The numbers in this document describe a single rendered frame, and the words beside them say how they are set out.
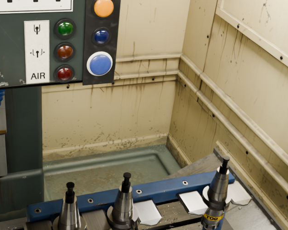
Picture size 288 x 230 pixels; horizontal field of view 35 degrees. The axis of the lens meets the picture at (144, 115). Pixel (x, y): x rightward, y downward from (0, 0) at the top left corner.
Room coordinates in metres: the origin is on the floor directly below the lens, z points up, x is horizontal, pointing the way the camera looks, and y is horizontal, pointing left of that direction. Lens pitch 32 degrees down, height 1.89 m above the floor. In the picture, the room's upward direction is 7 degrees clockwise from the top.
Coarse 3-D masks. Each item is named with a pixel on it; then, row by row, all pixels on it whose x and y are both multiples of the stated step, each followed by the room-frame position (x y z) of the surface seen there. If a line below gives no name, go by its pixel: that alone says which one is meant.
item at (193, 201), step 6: (180, 192) 0.77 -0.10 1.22; (186, 192) 0.77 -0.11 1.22; (192, 192) 0.77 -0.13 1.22; (198, 192) 0.78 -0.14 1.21; (180, 198) 0.75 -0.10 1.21; (186, 198) 0.75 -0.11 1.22; (192, 198) 0.75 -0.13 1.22; (198, 198) 0.76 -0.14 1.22; (186, 204) 0.73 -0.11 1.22; (192, 204) 0.73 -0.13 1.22; (198, 204) 0.74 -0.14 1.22; (204, 204) 0.74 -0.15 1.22; (186, 210) 0.72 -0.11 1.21; (192, 210) 0.72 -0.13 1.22; (198, 210) 0.72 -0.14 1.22; (204, 210) 0.72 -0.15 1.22
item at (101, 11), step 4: (100, 0) 0.55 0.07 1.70; (104, 0) 0.55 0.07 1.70; (108, 0) 0.55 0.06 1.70; (96, 4) 0.55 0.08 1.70; (100, 4) 0.55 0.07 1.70; (104, 4) 0.55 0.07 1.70; (108, 4) 0.55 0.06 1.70; (112, 4) 0.56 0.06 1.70; (96, 8) 0.55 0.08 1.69; (100, 8) 0.55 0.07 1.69; (104, 8) 0.55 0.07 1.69; (108, 8) 0.55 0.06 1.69; (112, 8) 0.56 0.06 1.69; (96, 12) 0.55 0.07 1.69; (100, 12) 0.55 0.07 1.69; (104, 12) 0.55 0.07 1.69; (108, 12) 0.55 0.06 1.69; (100, 16) 0.55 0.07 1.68; (104, 16) 0.55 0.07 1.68
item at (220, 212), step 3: (219, 210) 0.74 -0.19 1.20; (222, 210) 0.75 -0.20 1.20; (207, 213) 0.75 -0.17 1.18; (210, 213) 0.74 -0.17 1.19; (213, 213) 0.74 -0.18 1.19; (216, 213) 0.74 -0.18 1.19; (219, 213) 0.74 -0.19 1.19; (222, 213) 0.75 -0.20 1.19; (213, 216) 0.74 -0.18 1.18; (216, 216) 0.74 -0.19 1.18; (207, 219) 0.74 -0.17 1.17
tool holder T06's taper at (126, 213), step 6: (120, 186) 0.68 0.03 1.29; (120, 192) 0.66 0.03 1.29; (126, 192) 0.66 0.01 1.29; (132, 192) 0.67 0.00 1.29; (120, 198) 0.66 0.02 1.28; (126, 198) 0.66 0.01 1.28; (132, 198) 0.67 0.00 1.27; (114, 204) 0.67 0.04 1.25; (120, 204) 0.66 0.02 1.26; (126, 204) 0.66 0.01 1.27; (132, 204) 0.67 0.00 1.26; (114, 210) 0.66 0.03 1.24; (120, 210) 0.65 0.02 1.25; (126, 210) 0.65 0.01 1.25; (132, 210) 0.66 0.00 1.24; (114, 216) 0.66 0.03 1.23; (120, 216) 0.65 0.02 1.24; (126, 216) 0.65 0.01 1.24; (132, 216) 0.66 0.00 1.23
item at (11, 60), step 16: (80, 0) 0.55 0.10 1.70; (0, 16) 0.50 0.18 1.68; (16, 16) 0.51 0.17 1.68; (32, 16) 0.52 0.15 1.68; (48, 16) 0.53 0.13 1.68; (64, 16) 0.54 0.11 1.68; (80, 16) 0.55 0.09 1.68; (0, 32) 0.50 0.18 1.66; (16, 32) 0.51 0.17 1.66; (80, 32) 0.55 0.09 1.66; (0, 48) 0.50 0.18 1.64; (16, 48) 0.51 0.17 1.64; (80, 48) 0.55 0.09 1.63; (0, 64) 0.50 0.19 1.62; (16, 64) 0.51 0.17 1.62; (80, 64) 0.55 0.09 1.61; (0, 80) 0.50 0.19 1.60; (16, 80) 0.51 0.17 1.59; (80, 80) 0.55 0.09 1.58
